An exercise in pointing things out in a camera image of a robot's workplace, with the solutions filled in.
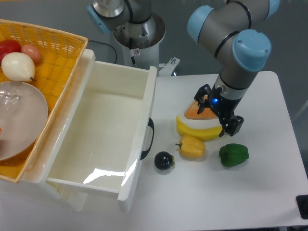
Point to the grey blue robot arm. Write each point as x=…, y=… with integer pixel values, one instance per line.
x=226, y=33

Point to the yellow bell pepper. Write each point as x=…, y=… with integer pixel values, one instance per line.
x=191, y=147

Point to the white pear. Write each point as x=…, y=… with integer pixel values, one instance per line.
x=17, y=66

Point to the yellow woven basket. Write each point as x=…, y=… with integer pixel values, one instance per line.
x=61, y=52

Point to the dark purple mangosteen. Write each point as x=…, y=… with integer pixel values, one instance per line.
x=164, y=160

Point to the white open drawer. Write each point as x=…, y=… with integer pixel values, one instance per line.
x=101, y=152

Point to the pink peach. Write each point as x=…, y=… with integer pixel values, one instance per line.
x=33, y=52

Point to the yellow banana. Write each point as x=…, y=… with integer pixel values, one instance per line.
x=205, y=134

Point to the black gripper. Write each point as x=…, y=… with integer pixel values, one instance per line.
x=221, y=106

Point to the green bell pepper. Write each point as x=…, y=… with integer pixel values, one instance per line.
x=233, y=154

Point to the red apple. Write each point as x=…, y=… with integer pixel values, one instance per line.
x=8, y=46

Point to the orange papaya slice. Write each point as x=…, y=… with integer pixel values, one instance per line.
x=191, y=113

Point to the black object at edge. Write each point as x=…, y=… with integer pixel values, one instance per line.
x=302, y=203

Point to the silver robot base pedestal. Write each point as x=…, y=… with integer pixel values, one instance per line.
x=140, y=45

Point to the white drawer cabinet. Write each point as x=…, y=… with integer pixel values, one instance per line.
x=33, y=184

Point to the black drawer handle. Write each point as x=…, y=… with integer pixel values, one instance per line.
x=149, y=139

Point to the clear plastic wrap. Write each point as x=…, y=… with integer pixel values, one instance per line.
x=9, y=96

